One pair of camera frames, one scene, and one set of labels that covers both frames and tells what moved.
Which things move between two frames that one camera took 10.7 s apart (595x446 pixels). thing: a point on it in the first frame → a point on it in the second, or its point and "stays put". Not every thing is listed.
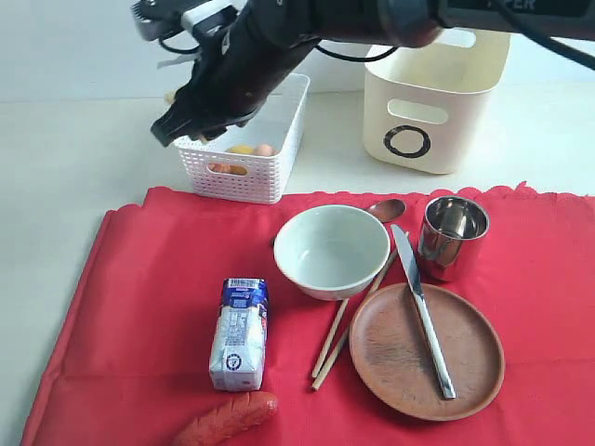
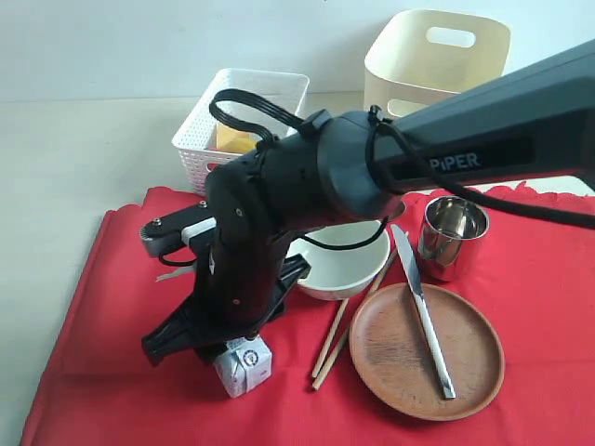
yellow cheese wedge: x=169 y=95 → x=224 y=135
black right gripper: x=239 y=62 → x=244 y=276
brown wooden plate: x=391 y=359 stays put
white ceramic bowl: x=333 y=252 stays put
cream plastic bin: x=426 y=106 stays put
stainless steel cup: x=447 y=222 stays put
